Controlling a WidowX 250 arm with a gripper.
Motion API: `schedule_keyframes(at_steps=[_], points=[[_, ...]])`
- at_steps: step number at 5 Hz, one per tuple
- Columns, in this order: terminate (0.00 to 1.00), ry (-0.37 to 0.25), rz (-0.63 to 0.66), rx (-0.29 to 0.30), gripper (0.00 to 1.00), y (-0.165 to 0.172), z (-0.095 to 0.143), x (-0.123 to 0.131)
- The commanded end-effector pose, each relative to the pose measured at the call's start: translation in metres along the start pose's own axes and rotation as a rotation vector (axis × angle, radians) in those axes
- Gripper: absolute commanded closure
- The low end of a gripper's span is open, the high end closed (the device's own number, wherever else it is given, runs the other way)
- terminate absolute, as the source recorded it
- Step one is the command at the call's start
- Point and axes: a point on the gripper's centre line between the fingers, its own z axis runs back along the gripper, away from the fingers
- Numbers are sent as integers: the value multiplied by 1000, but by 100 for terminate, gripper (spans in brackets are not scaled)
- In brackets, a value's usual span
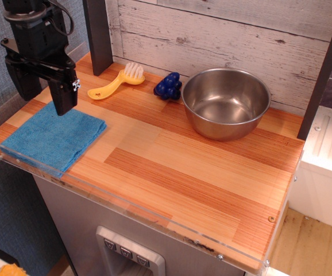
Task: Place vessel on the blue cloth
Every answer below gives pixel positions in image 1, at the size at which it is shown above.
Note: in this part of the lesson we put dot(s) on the blue toy grapes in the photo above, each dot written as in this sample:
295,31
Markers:
169,87

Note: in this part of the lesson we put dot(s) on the blue cloth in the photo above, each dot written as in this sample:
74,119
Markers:
53,143

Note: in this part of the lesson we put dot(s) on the stainless steel bowl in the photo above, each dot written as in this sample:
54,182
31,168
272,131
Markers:
225,104

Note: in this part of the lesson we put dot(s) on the dark grey right post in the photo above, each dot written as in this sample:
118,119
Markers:
317,94

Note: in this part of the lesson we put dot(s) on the dark grey left post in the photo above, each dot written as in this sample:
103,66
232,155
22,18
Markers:
98,32

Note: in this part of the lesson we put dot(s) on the yellow object bottom left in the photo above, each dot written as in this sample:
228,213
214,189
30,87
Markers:
12,270

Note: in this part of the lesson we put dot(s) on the clear acrylic edge guard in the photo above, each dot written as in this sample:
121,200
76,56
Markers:
143,260

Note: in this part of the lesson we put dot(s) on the dark grey post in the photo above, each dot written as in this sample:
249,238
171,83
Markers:
98,32
317,94

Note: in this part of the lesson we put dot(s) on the white toy sink unit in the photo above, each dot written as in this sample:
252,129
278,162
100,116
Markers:
311,189

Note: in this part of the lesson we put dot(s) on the yellow dish brush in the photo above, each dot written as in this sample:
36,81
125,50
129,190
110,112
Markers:
132,74

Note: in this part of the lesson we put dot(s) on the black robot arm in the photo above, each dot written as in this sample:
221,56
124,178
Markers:
33,11

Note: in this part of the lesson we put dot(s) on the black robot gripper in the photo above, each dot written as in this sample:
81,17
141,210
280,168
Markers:
36,52

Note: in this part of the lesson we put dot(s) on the grey toy fridge cabinet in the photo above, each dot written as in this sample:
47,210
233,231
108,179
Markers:
77,219

